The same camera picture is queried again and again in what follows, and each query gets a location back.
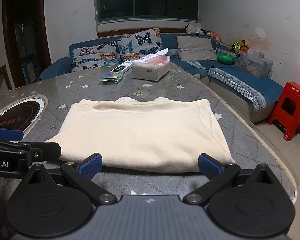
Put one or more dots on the blue sofa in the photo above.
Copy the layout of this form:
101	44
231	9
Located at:
252	85

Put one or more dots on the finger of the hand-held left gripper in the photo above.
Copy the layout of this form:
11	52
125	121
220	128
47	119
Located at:
47	150
7	134

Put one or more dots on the clear plastic storage box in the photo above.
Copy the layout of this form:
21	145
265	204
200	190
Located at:
255	65

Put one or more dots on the wooden side table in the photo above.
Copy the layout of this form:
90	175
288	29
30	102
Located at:
1	80

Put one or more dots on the round black induction cooktop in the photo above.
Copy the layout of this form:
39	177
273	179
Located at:
17	115

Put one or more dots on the pile of colourful plush toys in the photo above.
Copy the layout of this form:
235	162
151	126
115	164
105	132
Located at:
213	37

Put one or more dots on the plain grey pillow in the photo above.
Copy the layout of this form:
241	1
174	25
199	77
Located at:
195	47

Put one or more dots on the green bowl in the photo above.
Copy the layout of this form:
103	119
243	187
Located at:
225	58

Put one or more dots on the clear box of coloured pieces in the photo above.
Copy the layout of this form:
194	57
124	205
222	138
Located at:
111	78

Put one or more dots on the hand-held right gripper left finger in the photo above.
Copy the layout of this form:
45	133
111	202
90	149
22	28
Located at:
91	166

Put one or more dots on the tissue box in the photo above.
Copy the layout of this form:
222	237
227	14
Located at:
147	73

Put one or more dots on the red box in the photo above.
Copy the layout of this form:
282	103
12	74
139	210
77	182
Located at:
290	107

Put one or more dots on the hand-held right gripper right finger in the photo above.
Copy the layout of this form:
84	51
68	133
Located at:
210	166

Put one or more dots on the butterfly print pillow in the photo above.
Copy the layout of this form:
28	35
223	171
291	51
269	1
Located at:
95	55
137	42

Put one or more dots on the dark wooden door frame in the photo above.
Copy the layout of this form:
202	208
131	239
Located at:
7	30

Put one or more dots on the dark window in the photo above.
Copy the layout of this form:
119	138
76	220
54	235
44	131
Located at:
152	0

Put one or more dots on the small toy figures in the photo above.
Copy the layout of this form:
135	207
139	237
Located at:
238	45

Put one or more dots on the cream sweater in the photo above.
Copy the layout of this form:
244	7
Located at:
140	135

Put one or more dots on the white remote control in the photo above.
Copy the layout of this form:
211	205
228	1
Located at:
121	68

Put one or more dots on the black and white plush toy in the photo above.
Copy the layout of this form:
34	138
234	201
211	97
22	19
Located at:
193	29

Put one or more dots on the blue cabinet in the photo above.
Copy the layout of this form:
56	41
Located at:
28	68

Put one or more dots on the patterned sofa cover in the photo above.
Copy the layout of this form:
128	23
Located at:
237	87

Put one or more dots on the grey star-patterned tablecloth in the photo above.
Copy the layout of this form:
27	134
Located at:
177	87

